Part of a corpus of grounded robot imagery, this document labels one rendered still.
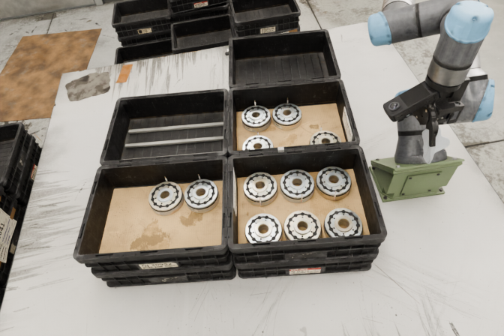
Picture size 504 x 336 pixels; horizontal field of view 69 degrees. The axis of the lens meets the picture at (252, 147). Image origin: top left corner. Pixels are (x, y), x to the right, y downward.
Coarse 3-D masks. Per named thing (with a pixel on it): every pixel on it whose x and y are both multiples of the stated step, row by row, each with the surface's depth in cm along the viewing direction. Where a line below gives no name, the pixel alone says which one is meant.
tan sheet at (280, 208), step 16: (352, 176) 113; (240, 192) 113; (352, 192) 110; (240, 208) 109; (256, 208) 109; (272, 208) 108; (288, 208) 108; (304, 208) 107; (320, 208) 107; (352, 208) 106; (240, 224) 106; (240, 240) 103
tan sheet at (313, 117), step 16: (240, 112) 134; (304, 112) 132; (320, 112) 131; (336, 112) 130; (240, 128) 130; (272, 128) 128; (304, 128) 127; (336, 128) 126; (240, 144) 125; (288, 144) 123; (304, 144) 123
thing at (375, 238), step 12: (240, 156) 109; (252, 156) 109; (264, 156) 108; (360, 156) 105; (228, 168) 107; (228, 180) 104; (228, 192) 101; (372, 192) 98; (228, 204) 99; (228, 216) 97; (228, 228) 95; (384, 228) 91; (228, 240) 92; (288, 240) 91; (300, 240) 91; (312, 240) 91; (324, 240) 90; (336, 240) 90; (348, 240) 90; (360, 240) 90; (372, 240) 90; (384, 240) 91; (240, 252) 92
